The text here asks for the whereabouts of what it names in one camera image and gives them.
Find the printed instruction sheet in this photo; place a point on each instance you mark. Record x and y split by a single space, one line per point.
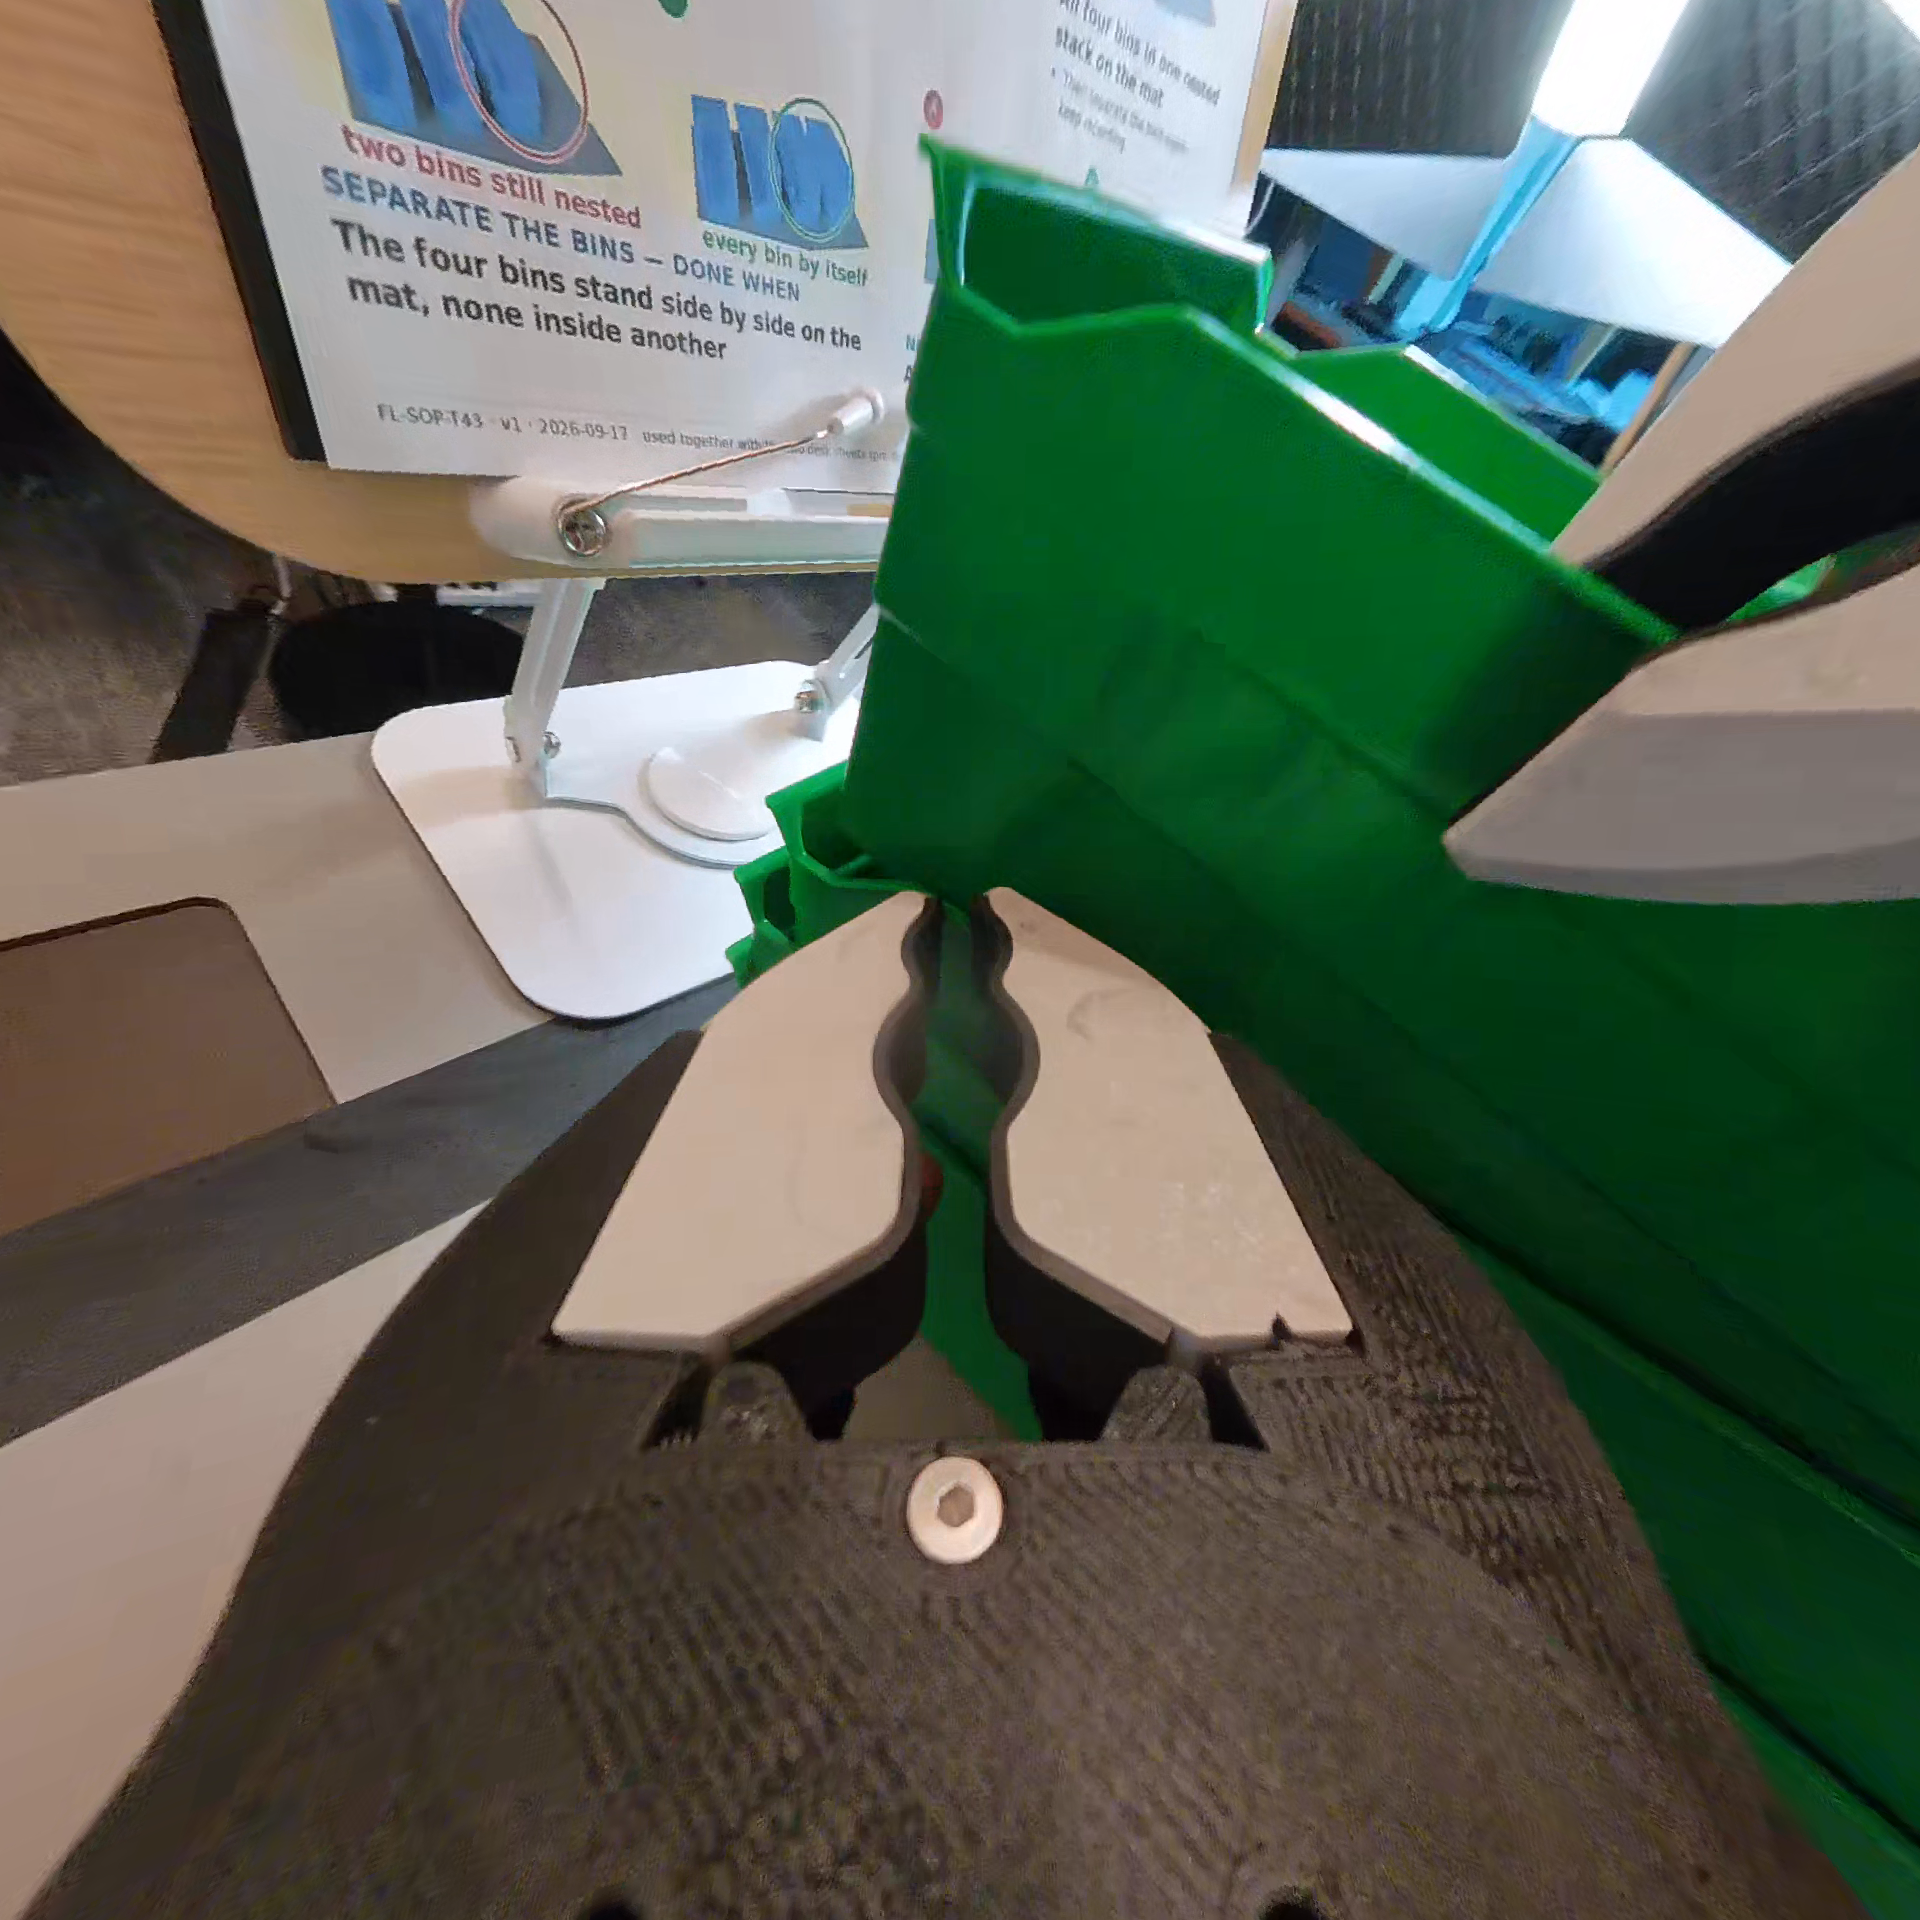
599 302

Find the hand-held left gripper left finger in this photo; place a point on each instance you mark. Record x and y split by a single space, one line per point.
748 1152

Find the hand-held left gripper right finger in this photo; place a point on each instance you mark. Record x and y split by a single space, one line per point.
1140 1170

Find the grey desk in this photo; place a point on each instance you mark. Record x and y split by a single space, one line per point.
119 1498

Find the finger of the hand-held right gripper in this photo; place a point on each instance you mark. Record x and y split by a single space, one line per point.
1771 765
1800 342

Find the studio softbox light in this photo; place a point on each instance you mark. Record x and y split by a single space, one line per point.
1621 239

